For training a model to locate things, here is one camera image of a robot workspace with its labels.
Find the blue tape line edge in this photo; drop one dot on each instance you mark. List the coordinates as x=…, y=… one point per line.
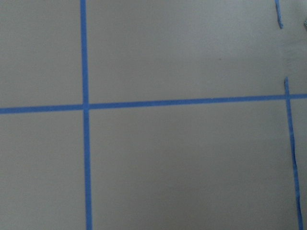
x=293, y=155

